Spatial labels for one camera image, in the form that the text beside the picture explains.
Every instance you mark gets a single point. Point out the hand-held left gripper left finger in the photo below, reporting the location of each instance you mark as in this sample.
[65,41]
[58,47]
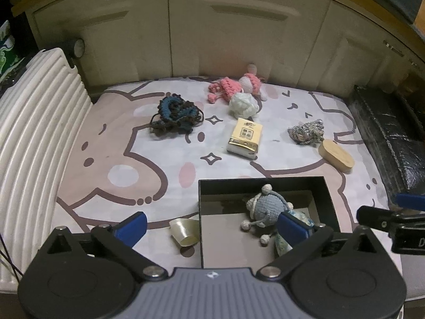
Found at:
[131,229]

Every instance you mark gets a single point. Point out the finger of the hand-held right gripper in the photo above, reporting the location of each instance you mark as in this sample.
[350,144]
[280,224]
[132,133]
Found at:
[375,217]
[411,202]

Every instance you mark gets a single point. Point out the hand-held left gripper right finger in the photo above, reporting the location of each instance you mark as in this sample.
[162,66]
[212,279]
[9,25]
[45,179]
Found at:
[292,231]

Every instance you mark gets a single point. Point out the black box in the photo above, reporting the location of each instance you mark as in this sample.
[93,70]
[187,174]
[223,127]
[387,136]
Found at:
[229,236]

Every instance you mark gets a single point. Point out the oval wooden box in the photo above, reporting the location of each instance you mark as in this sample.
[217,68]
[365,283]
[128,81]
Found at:
[335,156]

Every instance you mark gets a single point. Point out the grey white knitted piece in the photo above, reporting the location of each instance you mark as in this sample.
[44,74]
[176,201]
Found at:
[305,131]

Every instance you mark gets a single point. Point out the yellow white tissue pack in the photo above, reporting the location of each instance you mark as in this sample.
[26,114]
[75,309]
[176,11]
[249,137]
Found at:
[245,134]

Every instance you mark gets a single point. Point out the dark blue crochet piece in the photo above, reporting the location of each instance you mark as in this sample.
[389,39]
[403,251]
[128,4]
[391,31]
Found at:
[176,109]

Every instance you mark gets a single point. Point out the floral cloth pouch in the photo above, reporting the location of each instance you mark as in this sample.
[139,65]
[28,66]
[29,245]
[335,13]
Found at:
[302,216]

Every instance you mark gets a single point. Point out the grey crochet doll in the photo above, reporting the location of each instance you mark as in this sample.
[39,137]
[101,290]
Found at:
[265,206]

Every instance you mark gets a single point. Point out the cartoon printed blanket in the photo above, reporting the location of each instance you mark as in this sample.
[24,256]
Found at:
[149,159]

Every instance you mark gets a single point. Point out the black case at right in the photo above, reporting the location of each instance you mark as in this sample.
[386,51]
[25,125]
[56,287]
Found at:
[388,129]

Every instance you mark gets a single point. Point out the white yarn ball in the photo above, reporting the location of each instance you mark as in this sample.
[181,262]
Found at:
[244,104]

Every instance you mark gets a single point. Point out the white ribbed suitcase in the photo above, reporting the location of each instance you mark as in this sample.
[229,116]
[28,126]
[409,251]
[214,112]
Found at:
[33,123]

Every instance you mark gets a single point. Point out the cream cabinet door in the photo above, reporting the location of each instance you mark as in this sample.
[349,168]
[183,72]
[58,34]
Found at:
[239,40]
[352,63]
[132,46]

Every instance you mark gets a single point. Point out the pink white crochet doll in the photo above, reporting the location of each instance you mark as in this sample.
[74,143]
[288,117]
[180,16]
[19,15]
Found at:
[250,81]

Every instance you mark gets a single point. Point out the pink crochet hat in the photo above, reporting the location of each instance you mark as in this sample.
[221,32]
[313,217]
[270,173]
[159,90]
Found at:
[229,86]

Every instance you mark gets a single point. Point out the cardboard box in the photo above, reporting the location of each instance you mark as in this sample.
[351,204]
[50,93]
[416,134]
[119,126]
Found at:
[420,21]

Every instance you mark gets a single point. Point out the green printed package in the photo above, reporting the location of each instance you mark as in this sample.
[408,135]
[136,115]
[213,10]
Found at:
[8,53]

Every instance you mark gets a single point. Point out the grey countertop with wooden edge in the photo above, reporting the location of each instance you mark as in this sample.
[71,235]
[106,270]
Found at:
[33,1]

